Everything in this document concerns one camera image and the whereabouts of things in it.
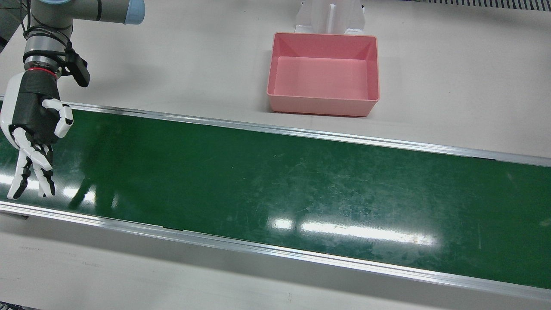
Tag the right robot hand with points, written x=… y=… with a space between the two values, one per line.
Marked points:
x=34 y=112

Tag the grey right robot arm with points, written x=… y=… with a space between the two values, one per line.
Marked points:
x=86 y=10

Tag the pink plastic box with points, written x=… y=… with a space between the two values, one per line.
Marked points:
x=323 y=77

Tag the green conveyor belt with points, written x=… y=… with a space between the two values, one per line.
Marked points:
x=258 y=185

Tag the grey ribbed metal grating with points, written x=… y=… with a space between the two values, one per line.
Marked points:
x=473 y=3

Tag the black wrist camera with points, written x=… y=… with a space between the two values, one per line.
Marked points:
x=79 y=71

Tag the aluminium conveyor rail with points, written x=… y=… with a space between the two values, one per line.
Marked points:
x=301 y=132
x=275 y=249

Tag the white stand bracket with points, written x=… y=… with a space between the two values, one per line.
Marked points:
x=314 y=15

